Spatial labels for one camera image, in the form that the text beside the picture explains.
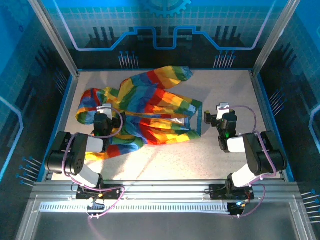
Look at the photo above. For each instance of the rainbow striped zip jacket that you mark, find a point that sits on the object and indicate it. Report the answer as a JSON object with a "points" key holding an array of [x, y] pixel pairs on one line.
{"points": [[150, 100]]}

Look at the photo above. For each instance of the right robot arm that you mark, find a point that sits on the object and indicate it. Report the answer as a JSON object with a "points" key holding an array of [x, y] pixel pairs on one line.
{"points": [[257, 155]]}

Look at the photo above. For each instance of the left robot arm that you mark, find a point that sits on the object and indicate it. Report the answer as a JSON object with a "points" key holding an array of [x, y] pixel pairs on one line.
{"points": [[75, 155]]}

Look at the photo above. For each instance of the small black electronics board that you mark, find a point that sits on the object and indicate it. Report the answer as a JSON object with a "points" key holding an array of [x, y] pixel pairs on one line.
{"points": [[237, 207]]}

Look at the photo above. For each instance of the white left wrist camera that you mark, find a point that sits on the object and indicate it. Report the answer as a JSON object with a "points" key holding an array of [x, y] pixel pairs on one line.
{"points": [[105, 110]]}

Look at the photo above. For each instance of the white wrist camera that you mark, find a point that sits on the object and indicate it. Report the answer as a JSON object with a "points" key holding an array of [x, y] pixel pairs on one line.
{"points": [[105, 110], [222, 111]]}

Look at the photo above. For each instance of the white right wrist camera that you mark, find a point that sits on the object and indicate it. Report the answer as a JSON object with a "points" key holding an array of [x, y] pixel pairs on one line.
{"points": [[222, 111]]}

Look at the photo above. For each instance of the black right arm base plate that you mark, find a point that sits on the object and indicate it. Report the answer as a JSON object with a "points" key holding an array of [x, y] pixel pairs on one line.
{"points": [[217, 191]]}

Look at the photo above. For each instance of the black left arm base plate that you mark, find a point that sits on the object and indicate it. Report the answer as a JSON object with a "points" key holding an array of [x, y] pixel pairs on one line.
{"points": [[112, 192]]}

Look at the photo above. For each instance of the aluminium frame cross rail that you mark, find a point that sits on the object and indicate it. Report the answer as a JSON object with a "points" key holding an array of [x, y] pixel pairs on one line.
{"points": [[165, 190]]}

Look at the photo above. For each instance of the aluminium frame post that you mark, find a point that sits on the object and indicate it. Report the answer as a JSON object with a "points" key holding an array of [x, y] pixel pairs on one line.
{"points": [[272, 37], [55, 37]]}

